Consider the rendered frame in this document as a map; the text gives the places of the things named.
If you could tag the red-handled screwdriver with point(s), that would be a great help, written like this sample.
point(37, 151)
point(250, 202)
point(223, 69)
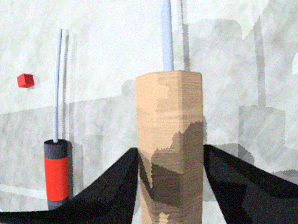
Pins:
point(56, 150)

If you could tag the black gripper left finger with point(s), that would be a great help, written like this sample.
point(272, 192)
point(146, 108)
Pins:
point(109, 200)

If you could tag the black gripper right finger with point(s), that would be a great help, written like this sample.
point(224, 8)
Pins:
point(246, 194)

